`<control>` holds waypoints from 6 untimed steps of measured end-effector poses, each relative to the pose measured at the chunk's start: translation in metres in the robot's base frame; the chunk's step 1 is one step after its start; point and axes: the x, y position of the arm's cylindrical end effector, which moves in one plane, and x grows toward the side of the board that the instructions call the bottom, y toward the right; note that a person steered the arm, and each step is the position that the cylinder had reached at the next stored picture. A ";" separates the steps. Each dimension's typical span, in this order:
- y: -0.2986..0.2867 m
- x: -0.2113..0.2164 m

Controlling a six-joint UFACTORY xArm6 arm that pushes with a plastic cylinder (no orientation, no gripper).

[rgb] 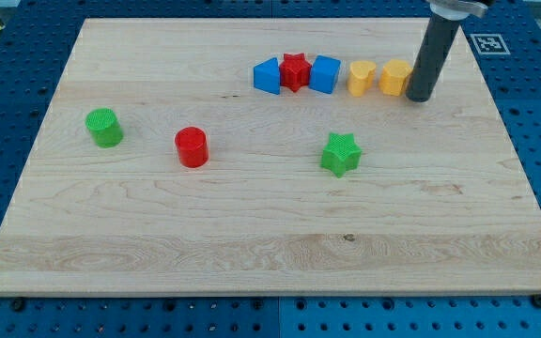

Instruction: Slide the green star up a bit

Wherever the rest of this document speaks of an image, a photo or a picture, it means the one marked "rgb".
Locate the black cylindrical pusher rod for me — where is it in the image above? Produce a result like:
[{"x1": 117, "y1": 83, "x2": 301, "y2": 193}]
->
[{"x1": 406, "y1": 14, "x2": 460, "y2": 102}]

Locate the grey metal rod mount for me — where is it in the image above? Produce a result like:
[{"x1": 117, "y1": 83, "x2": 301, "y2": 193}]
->
[{"x1": 427, "y1": 0, "x2": 494, "y2": 19}]

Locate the green star block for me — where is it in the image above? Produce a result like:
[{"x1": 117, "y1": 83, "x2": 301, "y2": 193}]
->
[{"x1": 320, "y1": 132, "x2": 362, "y2": 177}]

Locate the red star block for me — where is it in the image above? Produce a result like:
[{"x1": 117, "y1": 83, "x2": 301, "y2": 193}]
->
[{"x1": 279, "y1": 53, "x2": 312, "y2": 92}]

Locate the white fiducial marker tag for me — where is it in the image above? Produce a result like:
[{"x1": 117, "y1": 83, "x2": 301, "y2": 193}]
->
[{"x1": 471, "y1": 33, "x2": 510, "y2": 55}]

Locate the yellow hexagon block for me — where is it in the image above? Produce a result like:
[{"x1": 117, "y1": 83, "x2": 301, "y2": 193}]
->
[{"x1": 379, "y1": 59, "x2": 412, "y2": 97}]

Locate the yellow heart block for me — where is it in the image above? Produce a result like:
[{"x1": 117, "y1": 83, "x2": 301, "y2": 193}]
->
[{"x1": 347, "y1": 60, "x2": 377, "y2": 97}]

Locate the blue cube block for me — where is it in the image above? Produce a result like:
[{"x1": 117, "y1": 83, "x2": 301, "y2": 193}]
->
[{"x1": 308, "y1": 55, "x2": 341, "y2": 94}]

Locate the wooden board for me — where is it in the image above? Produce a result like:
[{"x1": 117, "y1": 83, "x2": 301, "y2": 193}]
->
[{"x1": 0, "y1": 18, "x2": 541, "y2": 298}]

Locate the blue triangle block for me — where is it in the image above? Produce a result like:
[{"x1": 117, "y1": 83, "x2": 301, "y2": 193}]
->
[{"x1": 253, "y1": 57, "x2": 280, "y2": 95}]

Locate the red cylinder block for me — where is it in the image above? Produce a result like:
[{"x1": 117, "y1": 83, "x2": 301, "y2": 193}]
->
[{"x1": 175, "y1": 126, "x2": 209, "y2": 168}]

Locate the green cylinder block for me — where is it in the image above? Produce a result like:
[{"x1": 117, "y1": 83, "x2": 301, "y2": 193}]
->
[{"x1": 85, "y1": 108, "x2": 124, "y2": 148}]

